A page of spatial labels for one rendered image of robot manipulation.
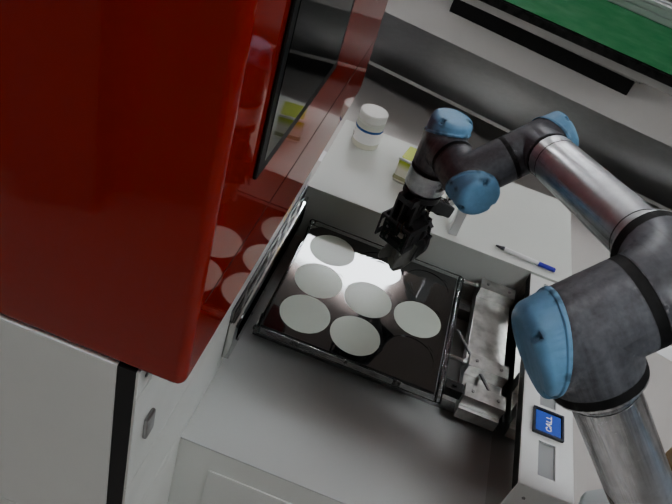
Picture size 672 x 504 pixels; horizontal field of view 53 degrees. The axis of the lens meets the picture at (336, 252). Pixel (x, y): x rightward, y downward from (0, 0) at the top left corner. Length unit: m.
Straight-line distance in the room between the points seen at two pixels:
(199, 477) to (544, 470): 0.59
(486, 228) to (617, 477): 0.82
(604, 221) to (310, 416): 0.63
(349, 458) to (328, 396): 0.13
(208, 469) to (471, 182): 0.66
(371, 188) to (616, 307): 0.90
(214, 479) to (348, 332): 0.36
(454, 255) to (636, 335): 0.80
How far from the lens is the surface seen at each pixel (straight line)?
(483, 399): 1.30
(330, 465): 1.22
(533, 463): 1.19
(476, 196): 1.08
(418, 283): 1.47
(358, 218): 1.53
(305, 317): 1.30
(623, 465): 0.91
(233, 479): 1.24
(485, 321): 1.49
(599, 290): 0.79
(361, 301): 1.37
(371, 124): 1.67
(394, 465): 1.26
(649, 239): 0.84
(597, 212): 0.93
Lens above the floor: 1.82
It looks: 39 degrees down
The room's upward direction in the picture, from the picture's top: 19 degrees clockwise
